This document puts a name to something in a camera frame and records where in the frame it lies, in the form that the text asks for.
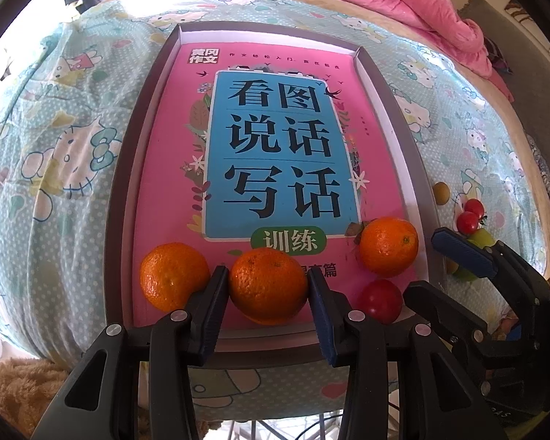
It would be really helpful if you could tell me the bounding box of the dark patterned pillow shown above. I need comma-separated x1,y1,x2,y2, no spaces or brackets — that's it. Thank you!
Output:
483,37,514,76

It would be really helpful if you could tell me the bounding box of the grey upholstered headboard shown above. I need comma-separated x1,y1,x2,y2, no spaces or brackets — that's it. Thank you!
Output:
458,0,550,221

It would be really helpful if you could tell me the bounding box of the pink and blue book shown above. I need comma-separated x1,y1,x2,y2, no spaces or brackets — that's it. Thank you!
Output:
131,43,429,331

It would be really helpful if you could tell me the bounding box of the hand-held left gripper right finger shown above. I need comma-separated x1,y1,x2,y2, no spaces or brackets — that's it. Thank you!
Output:
306,271,509,440

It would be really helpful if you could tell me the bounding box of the tree wall poster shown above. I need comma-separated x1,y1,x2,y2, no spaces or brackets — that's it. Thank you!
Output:
504,0,530,26

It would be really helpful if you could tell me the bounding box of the orange mandarin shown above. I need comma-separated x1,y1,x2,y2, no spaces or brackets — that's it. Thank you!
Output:
229,247,309,326
358,217,420,279
140,242,212,312

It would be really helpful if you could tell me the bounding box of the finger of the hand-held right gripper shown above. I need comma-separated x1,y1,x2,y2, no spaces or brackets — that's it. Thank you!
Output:
430,227,550,344
402,281,500,363

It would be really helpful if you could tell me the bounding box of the green jujube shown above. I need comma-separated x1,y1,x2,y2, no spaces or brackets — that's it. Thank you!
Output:
449,261,480,282
467,229,493,248

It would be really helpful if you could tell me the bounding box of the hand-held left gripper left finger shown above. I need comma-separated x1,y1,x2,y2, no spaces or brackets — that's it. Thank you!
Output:
30,265,230,440

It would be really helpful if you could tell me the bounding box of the cat-print light blue bed sheet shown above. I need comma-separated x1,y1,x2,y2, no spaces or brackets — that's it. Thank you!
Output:
0,0,548,422

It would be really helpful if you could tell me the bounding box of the dark floral pillow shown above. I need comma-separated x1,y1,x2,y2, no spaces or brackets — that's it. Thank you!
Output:
532,147,550,207

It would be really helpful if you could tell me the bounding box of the shallow grey cardboard box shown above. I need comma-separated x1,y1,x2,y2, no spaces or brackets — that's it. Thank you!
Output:
103,22,447,370

